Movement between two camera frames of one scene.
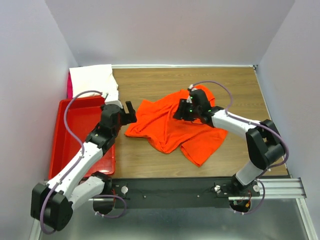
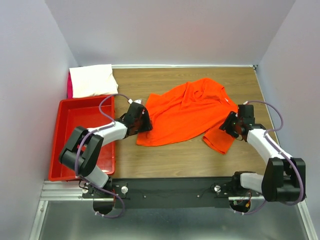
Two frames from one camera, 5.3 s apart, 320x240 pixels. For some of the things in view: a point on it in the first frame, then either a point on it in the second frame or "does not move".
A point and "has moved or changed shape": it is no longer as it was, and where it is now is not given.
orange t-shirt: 154,121 has moved or changed shape
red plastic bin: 83,116 does not move
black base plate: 178,193 does not move
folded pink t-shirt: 70,87 does not move
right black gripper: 185,113 to 229,125
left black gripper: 128,116 to 144,119
